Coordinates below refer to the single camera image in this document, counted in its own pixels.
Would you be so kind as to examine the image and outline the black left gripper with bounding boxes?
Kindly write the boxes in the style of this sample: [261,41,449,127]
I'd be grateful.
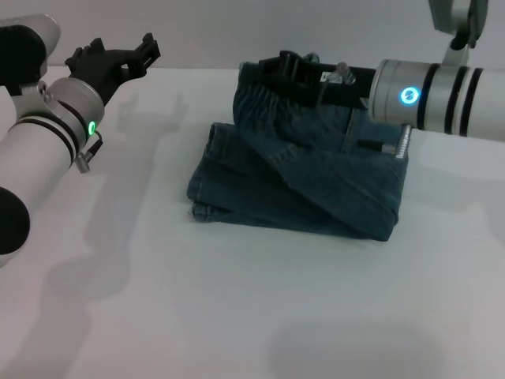
[65,33,163,107]

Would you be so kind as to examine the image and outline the arm cable with connector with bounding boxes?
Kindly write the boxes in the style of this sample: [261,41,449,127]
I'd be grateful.
[76,131,103,174]
[357,125,412,159]

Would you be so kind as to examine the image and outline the blue denim shorts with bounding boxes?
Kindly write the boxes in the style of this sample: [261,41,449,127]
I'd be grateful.
[185,51,411,242]

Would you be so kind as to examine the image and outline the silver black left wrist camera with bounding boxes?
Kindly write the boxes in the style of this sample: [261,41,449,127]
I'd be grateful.
[0,13,62,98]

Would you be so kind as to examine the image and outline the right arm cable with connector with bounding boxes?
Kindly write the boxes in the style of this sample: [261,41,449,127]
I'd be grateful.
[357,125,412,159]

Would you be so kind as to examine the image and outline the left arm cable with connector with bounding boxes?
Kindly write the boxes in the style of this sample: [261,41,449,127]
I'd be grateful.
[76,131,103,174]

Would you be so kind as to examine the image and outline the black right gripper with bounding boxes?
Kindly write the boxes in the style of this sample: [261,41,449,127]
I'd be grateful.
[258,50,378,110]

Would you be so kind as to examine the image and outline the clear plastic cable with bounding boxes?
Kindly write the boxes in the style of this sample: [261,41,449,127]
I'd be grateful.
[315,61,358,108]

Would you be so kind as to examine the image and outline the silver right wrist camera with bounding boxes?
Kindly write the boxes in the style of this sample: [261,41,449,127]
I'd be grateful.
[428,0,490,51]

